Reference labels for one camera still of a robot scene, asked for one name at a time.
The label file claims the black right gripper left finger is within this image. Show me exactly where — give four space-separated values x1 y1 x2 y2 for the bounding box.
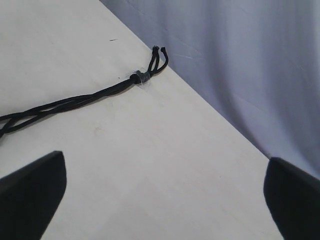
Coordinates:
0 151 67 240

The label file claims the white backdrop cloth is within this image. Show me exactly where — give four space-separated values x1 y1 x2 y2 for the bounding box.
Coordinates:
103 0 320 177

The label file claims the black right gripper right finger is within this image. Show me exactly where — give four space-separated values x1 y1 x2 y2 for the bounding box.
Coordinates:
263 157 320 240

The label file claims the clear tape piece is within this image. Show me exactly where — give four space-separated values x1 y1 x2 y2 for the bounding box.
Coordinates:
122 68 151 91

